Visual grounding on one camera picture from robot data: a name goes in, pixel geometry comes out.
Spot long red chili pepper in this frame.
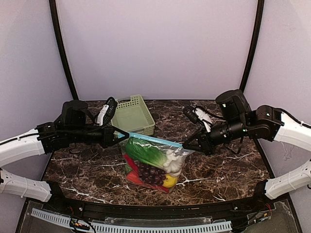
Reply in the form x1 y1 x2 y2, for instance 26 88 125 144
123 154 139 174

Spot white garlic bulb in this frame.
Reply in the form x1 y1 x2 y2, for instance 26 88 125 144
163 154 184 177

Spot green bok choy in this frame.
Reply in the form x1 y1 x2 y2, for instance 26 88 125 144
125 137 171 168

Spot orange red chili pepper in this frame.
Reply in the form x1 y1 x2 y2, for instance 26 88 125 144
126 171 143 184

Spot clear zip top bag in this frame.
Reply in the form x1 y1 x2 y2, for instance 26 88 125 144
117 133 194 194

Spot yellow lemon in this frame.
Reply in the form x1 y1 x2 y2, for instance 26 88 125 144
162 174 178 188

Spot dark red grapes bunch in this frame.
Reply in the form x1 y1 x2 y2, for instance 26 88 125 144
138 163 166 186

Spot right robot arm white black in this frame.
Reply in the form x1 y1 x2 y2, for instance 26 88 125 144
182 89 311 156

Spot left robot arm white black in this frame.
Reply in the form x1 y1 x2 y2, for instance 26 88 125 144
0 97 129 202

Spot beige plastic basket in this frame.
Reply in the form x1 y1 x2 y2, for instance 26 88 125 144
111 95 155 136

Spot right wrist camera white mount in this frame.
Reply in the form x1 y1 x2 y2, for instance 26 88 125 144
183 105 213 133

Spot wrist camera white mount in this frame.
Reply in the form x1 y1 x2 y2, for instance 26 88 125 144
95 97 118 127
183 105 213 133

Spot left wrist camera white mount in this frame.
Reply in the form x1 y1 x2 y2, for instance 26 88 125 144
95 97 118 127

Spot black curved front rail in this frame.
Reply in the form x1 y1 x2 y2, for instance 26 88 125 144
44 197 268 224

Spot white slotted cable duct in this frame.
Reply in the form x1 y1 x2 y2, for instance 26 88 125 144
31 208 232 233

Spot left black frame post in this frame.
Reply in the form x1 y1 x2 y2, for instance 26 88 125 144
49 0 79 100

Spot black frame post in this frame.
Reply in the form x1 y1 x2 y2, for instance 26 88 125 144
49 0 79 100
239 0 265 92

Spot right black frame post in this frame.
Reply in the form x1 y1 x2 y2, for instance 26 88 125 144
239 0 265 92

